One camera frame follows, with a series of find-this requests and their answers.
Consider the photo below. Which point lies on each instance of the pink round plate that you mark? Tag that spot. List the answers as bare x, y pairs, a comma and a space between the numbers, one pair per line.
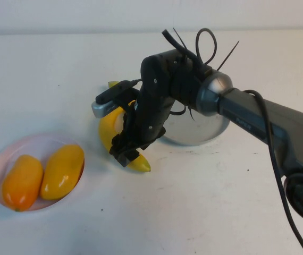
34, 146

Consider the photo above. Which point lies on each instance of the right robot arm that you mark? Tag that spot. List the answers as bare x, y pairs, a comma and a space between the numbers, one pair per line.
247, 117

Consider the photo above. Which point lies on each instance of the orange mango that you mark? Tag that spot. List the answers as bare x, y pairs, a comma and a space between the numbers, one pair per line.
21, 183

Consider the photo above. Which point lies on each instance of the black zip tie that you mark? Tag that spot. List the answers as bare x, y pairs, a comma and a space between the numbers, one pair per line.
180, 40
228, 54

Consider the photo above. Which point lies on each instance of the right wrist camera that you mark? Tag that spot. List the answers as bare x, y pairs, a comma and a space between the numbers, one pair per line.
109, 103

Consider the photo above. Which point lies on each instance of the long banana with green tip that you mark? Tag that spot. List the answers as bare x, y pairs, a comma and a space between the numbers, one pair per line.
106, 132

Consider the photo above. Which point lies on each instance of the grey-blue round plate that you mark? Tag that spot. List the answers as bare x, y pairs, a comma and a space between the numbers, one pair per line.
194, 132

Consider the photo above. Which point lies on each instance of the yellow mango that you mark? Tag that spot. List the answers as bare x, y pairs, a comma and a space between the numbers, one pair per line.
61, 172

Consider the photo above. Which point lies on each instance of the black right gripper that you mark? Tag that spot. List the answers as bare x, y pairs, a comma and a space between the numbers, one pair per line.
151, 117

